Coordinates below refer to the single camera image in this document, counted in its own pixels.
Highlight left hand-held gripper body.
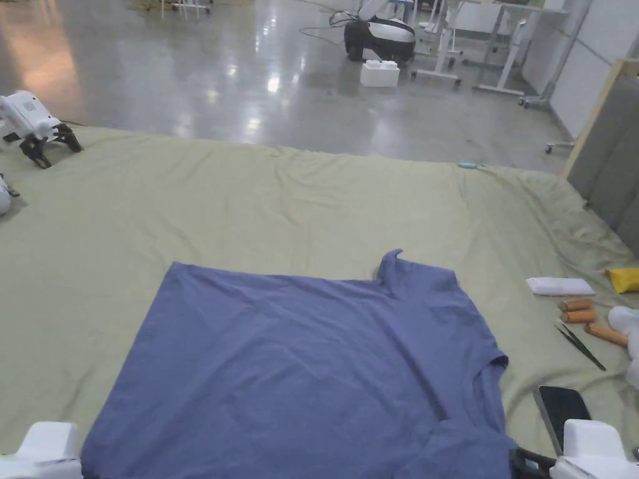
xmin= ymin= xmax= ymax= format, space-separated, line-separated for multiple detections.
xmin=0 ymin=421 xmax=84 ymax=479

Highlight blue shirt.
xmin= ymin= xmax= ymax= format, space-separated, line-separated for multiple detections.
xmin=79 ymin=248 xmax=520 ymax=479

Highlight grey padded headboard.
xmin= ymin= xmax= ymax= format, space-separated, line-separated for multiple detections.
xmin=566 ymin=59 xmax=639 ymax=251

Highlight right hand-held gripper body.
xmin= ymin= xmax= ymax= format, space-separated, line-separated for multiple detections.
xmin=549 ymin=419 xmax=639 ymax=479

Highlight white frame table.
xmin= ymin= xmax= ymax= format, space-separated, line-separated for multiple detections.
xmin=412 ymin=0 xmax=467 ymax=92
xmin=471 ymin=0 xmax=571 ymax=97

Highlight white rounded device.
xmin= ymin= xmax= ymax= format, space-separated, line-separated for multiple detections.
xmin=0 ymin=173 xmax=21 ymax=217

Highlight spare hand-held gripper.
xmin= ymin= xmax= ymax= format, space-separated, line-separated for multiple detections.
xmin=0 ymin=90 xmax=84 ymax=170

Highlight white hand controller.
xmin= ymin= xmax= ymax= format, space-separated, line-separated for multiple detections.
xmin=607 ymin=306 xmax=639 ymax=391

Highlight black tweezers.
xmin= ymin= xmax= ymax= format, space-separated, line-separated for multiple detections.
xmin=556 ymin=324 xmax=607 ymax=372

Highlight yellow bag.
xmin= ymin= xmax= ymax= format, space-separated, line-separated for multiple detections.
xmin=604 ymin=268 xmax=639 ymax=295

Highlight bed with pale green sheet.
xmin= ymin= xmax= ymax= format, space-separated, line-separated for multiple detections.
xmin=0 ymin=122 xmax=639 ymax=479

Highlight white foam box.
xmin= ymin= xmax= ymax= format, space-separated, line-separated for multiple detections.
xmin=359 ymin=59 xmax=402 ymax=90

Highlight black and white robot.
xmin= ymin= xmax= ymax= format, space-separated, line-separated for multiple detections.
xmin=344 ymin=0 xmax=417 ymax=64

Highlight black phone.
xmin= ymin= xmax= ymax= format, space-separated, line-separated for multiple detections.
xmin=533 ymin=384 xmax=593 ymax=456

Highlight black floor cable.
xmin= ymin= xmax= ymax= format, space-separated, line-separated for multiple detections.
xmin=298 ymin=9 xmax=361 ymax=47

